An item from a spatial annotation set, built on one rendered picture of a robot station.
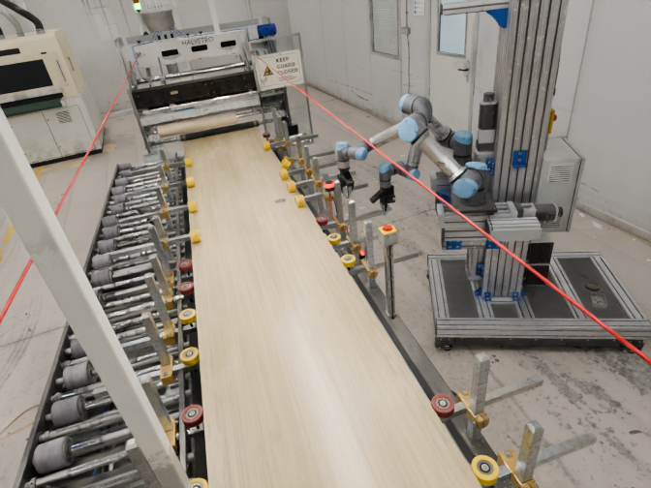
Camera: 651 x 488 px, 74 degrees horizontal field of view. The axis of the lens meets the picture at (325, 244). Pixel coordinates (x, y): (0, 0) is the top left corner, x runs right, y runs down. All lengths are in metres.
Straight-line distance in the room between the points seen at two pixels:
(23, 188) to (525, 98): 2.29
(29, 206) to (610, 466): 2.67
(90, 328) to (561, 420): 2.49
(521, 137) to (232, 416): 2.03
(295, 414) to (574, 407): 1.79
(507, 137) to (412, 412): 1.61
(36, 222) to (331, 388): 1.21
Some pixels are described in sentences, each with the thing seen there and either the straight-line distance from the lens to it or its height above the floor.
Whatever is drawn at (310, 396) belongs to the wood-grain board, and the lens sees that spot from 1.72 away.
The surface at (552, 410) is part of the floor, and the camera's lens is 2.93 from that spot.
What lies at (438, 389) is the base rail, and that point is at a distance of 1.98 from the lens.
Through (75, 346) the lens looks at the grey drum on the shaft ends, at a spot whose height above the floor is 0.85.
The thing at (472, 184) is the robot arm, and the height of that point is 1.24.
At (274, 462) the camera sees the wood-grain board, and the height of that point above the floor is 0.90.
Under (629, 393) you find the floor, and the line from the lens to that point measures 3.16.
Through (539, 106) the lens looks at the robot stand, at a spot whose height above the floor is 1.52.
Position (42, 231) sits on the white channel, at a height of 1.93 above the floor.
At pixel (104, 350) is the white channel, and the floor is 1.66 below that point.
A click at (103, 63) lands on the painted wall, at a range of 10.94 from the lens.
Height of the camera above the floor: 2.23
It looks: 32 degrees down
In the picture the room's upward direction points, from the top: 7 degrees counter-clockwise
